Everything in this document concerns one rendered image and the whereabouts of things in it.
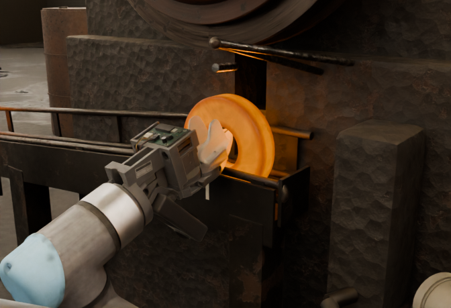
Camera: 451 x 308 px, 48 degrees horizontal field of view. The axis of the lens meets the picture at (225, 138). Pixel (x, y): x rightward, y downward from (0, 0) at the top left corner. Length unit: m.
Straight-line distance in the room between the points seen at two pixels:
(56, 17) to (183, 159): 2.95
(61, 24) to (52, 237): 3.02
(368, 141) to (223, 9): 0.24
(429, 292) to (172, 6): 0.47
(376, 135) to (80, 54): 0.68
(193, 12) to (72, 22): 2.84
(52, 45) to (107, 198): 3.05
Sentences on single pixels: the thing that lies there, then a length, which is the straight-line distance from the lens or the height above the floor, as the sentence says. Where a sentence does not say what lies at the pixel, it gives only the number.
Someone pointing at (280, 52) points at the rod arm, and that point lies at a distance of 0.62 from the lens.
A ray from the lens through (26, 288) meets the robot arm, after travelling 0.55.
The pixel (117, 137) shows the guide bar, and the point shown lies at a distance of 1.02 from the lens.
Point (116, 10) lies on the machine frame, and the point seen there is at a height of 0.92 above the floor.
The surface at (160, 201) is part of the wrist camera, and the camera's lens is 0.64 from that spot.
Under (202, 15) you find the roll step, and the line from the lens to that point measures 0.68.
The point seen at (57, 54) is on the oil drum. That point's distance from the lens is 3.59.
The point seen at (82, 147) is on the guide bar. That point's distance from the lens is 0.96.
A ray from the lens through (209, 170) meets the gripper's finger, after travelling 0.67.
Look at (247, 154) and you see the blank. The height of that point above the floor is 0.74.
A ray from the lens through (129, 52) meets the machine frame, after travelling 0.97.
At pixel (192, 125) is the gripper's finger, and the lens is 0.72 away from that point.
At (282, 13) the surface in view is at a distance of 0.63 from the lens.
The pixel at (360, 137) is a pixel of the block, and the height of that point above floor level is 0.80.
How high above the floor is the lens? 0.95
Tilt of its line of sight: 16 degrees down
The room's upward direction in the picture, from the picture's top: straight up
